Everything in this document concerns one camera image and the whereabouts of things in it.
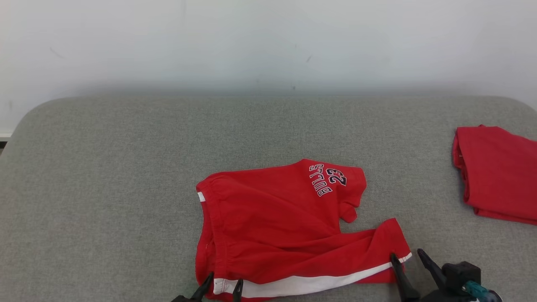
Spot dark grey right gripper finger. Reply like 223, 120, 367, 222
389, 253, 420, 302
417, 248, 446, 290

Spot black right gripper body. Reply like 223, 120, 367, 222
419, 289, 470, 302

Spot red shorts with white band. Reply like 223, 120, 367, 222
195, 159, 412, 302

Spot red and white jersey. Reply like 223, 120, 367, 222
452, 125, 537, 226

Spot grey fabric sofa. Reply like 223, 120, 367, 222
0, 96, 537, 302

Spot teal cable connector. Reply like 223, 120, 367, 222
464, 280, 490, 302

